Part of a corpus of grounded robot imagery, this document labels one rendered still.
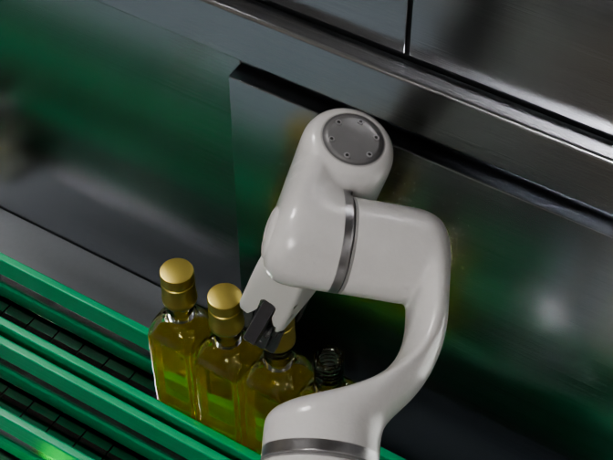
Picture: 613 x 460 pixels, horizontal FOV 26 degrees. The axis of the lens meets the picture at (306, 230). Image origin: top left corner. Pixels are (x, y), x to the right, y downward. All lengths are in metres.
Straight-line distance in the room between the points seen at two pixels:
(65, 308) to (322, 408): 0.71
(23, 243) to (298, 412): 0.86
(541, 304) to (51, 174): 0.66
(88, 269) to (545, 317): 0.66
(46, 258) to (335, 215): 0.78
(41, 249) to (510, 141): 0.77
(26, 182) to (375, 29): 0.66
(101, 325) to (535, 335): 0.53
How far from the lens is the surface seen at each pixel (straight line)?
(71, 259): 1.70
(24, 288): 1.63
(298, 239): 0.97
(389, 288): 0.99
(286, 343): 1.27
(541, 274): 1.22
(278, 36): 1.20
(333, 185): 1.00
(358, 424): 0.93
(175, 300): 1.32
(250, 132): 1.30
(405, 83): 1.15
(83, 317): 1.58
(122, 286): 1.67
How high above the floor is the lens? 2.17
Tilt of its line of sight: 49 degrees down
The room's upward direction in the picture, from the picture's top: straight up
